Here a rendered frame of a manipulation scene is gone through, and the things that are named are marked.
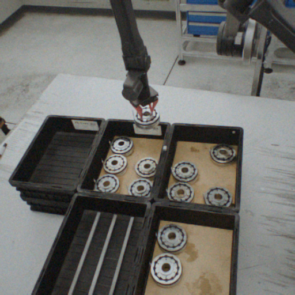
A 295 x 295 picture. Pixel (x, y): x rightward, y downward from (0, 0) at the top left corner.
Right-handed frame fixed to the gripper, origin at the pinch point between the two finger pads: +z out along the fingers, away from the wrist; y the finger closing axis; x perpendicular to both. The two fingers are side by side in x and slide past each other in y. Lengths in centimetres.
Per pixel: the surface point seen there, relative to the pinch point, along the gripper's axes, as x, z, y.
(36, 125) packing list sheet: 68, 35, -37
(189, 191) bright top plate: -28.5, 19.6, -1.2
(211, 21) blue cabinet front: 123, 60, 136
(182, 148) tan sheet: -7.5, 22.7, 10.8
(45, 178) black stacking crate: 16, 23, -46
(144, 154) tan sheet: 0.5, 22.6, -4.0
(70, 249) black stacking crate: -21, 23, -50
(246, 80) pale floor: 82, 106, 144
